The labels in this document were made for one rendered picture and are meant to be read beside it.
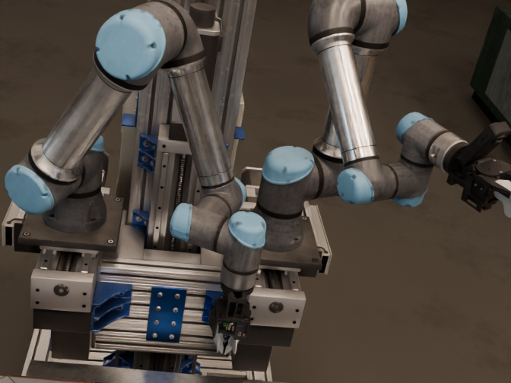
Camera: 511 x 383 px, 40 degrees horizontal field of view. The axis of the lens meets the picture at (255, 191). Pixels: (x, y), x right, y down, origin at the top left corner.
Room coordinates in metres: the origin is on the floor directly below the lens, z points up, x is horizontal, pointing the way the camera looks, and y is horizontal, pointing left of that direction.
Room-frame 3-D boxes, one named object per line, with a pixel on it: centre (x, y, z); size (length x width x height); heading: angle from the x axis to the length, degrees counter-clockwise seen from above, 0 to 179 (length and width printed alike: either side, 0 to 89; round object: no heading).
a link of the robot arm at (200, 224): (1.24, 0.09, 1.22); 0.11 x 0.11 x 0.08; 75
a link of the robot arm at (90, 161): (1.44, 0.42, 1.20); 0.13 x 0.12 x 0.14; 165
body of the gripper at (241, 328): (1.19, 0.00, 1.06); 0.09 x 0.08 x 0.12; 8
